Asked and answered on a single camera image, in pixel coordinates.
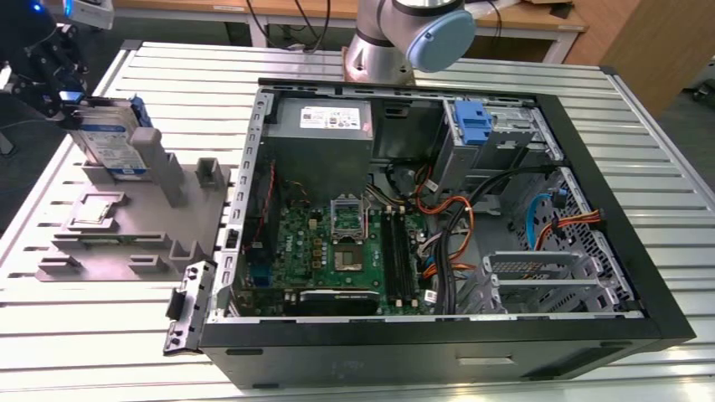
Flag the grey parts rack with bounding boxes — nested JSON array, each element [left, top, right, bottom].
[[33, 127, 233, 282]]

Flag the orange power wire with plug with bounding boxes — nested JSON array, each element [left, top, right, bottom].
[[550, 210, 608, 235]]

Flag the blue data wire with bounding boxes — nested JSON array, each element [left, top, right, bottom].
[[523, 190, 570, 252]]

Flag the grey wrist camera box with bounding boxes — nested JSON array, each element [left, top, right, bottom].
[[71, 0, 117, 31]]

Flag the black RAM slot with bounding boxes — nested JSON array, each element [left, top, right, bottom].
[[395, 207, 422, 309], [379, 207, 404, 309]]

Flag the wooden cabinet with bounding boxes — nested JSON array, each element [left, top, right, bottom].
[[568, 0, 715, 118]]

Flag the silver CPU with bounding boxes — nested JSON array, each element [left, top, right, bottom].
[[75, 203, 112, 226]]

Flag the hard disk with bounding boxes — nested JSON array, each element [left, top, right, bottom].
[[52, 90, 155, 183]]

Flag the black PC case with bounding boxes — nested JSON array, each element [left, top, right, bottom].
[[197, 77, 698, 389]]

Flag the black graphics card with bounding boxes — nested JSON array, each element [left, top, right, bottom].
[[281, 287, 382, 318]]

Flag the green motherboard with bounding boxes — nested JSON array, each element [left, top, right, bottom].
[[233, 199, 443, 318]]

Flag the grey power supply unit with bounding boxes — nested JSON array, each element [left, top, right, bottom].
[[260, 97, 376, 200]]

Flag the grey metal drive cage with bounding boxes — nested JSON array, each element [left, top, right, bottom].
[[436, 98, 562, 196]]

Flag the grey metal disk bay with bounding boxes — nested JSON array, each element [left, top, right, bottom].
[[478, 250, 624, 315]]

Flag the hinged card retention bracket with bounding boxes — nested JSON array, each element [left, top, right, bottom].
[[161, 258, 220, 358]]

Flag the thin red wire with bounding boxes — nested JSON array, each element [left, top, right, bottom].
[[251, 160, 279, 249]]

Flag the metal socket cover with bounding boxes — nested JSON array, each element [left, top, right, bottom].
[[328, 195, 371, 245]]

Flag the wooden desk with white legs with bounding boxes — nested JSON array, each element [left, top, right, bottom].
[[111, 0, 591, 64]]

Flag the blue expansion slot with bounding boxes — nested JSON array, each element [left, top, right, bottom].
[[251, 262, 273, 289]]

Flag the blue plastic drive latch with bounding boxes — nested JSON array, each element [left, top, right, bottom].
[[454, 100, 494, 147]]

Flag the green RAM stick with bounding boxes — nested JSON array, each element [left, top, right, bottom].
[[77, 234, 136, 245]]

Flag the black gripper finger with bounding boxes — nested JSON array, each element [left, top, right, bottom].
[[0, 69, 85, 130], [31, 23, 92, 94]]

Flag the orange wire bundle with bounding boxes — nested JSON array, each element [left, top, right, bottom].
[[415, 165, 478, 280]]

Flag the CPU socket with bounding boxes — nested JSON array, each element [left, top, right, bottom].
[[333, 245, 371, 273]]

